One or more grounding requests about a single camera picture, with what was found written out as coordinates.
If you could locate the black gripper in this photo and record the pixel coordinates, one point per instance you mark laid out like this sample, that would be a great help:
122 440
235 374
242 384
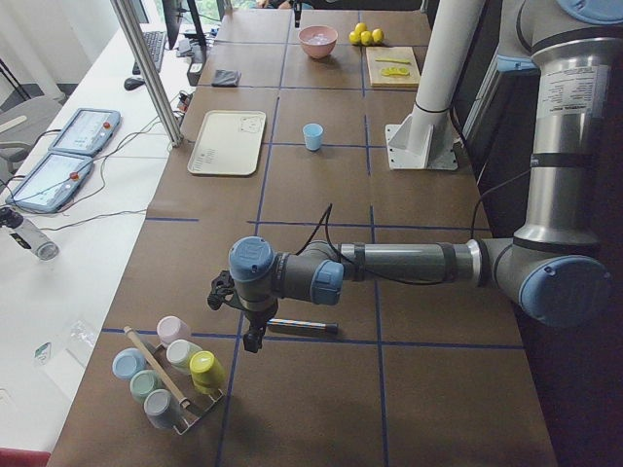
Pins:
258 317

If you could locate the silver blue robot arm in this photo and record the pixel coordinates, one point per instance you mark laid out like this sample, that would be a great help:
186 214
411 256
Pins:
339 222

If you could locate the yellow-green cup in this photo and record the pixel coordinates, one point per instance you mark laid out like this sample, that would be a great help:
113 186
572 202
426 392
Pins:
208 374

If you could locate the white cup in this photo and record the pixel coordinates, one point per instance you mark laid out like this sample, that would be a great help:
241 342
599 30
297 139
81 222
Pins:
179 354

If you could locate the metal cup rack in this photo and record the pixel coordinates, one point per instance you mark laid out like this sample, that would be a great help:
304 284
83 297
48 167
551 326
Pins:
189 405

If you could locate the pink cup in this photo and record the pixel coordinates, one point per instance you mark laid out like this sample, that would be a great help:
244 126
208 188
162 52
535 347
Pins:
171 328

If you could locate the grey cup on rack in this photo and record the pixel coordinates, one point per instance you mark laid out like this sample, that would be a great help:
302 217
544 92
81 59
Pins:
162 409

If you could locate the green cup on rack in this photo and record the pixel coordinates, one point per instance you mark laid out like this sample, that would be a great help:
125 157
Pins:
143 383

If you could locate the blue cup on rack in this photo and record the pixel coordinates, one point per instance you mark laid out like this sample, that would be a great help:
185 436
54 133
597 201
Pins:
127 363

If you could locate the light blue cup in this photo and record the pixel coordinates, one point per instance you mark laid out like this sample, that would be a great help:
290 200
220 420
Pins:
313 135

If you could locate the pink bowl of ice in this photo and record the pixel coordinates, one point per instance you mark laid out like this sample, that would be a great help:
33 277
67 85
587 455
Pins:
318 41

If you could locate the steel muddler with black tip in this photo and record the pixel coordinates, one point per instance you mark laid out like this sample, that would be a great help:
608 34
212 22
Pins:
330 328

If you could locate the cream bear tray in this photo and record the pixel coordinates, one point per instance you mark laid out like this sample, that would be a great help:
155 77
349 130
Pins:
228 144

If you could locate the teach pendant tablet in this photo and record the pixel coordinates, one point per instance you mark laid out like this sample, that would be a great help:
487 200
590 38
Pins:
51 183
87 132

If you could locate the grey folded cloth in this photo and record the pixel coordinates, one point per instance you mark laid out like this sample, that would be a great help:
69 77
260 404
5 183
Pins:
226 78

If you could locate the black computer mouse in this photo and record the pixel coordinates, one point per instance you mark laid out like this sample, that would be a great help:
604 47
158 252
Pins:
133 83

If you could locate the lemon slices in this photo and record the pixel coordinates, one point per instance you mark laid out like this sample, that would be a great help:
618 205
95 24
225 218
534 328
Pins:
395 71

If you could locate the wooden cutting board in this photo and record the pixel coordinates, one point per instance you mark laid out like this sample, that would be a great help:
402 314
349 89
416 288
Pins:
374 67

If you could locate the yellow plastic knife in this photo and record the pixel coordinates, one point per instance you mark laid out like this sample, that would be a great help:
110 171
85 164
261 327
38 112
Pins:
393 60

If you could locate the black keyboard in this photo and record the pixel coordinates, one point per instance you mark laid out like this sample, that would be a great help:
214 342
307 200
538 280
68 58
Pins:
155 42

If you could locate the yellow lemon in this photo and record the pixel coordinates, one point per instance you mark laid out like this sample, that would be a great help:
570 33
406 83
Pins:
360 27
366 38
355 37
377 36

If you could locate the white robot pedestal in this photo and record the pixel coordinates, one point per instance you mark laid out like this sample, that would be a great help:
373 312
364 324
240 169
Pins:
425 139

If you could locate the aluminium frame post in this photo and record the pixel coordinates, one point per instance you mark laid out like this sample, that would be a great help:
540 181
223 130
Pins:
131 28

